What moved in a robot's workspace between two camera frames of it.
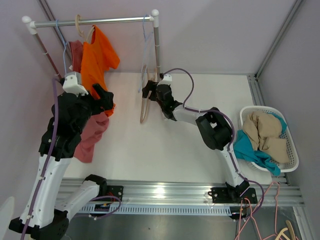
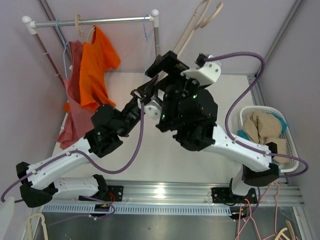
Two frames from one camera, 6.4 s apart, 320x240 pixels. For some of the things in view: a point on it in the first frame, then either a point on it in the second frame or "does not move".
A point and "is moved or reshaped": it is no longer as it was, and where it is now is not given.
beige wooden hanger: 154,78 is moved or reshaped
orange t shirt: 97,57 does not move
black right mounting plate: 224,195 does not move
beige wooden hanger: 81,33 does not move
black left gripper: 105,101 -> 145,91
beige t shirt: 264,129 does not move
